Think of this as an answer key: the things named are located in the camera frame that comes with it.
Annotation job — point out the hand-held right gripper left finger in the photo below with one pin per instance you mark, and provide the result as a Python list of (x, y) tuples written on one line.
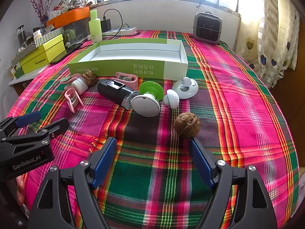
[(106, 159)]

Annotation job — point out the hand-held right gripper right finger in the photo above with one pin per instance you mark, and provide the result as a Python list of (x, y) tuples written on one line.
[(200, 162)]

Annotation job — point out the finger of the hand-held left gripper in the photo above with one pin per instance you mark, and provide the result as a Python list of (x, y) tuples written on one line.
[(58, 126), (28, 119)]

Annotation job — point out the pink plastic clip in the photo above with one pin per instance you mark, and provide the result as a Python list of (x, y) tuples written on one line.
[(125, 77), (72, 97)]

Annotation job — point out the wrinkled brown walnut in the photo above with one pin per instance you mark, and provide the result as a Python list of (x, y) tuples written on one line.
[(187, 125)]

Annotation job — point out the white round cap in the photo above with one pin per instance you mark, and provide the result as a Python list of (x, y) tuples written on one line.
[(78, 84)]

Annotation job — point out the pink clip with mint pad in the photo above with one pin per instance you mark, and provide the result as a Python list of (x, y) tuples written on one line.
[(65, 79)]

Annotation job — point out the pitted brown walnut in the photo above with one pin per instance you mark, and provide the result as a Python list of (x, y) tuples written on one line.
[(91, 77)]

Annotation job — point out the black handheld device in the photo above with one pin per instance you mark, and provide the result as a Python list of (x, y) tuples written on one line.
[(114, 91)]

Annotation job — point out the green white spool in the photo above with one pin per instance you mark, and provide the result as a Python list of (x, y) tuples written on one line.
[(145, 105)]

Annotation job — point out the white mushroom-shaped knob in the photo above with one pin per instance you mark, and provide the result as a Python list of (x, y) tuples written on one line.
[(172, 99)]

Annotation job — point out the green white cardboard box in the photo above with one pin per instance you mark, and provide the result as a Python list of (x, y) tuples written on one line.
[(133, 53)]

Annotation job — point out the person's left hand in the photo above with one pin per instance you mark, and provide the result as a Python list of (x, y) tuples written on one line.
[(21, 190)]

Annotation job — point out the white side table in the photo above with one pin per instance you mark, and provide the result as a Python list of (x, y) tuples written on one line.
[(21, 80)]

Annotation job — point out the small dark green boxes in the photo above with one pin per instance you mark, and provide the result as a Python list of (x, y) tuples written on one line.
[(14, 71)]

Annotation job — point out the yellow-green cardboard box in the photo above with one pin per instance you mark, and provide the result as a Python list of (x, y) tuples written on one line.
[(43, 54)]

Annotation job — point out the pink green plaid blanket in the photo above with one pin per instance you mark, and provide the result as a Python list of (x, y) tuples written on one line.
[(238, 100)]

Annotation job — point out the black smartphone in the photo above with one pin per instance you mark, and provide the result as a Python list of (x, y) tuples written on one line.
[(69, 50)]

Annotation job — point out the dark glass jar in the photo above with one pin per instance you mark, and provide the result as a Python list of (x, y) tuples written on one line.
[(21, 34)]

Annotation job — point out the small white pill bottle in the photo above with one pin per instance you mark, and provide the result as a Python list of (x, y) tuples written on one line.
[(37, 34)]

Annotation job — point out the zigzag striped gift box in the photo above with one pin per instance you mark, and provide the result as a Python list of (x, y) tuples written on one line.
[(51, 32)]

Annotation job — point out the clear plastic storage box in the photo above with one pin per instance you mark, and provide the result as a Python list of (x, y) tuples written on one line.
[(76, 29)]

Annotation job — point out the light green bottle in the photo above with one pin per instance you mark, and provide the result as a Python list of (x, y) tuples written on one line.
[(95, 26)]

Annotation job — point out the orange plastic bin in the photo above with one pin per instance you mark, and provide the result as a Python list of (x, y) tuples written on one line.
[(69, 16)]

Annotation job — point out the black charger plug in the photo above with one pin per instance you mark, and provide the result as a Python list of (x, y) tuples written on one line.
[(106, 25)]

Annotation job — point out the pink flower branches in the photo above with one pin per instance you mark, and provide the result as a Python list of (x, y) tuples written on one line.
[(39, 7)]

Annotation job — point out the colourful paper cards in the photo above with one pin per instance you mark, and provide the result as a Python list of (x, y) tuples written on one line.
[(57, 8)]

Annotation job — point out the grey small space heater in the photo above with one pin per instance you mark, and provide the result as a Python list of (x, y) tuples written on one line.
[(206, 29)]

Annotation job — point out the heart print curtain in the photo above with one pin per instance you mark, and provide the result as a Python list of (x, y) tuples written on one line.
[(271, 35)]

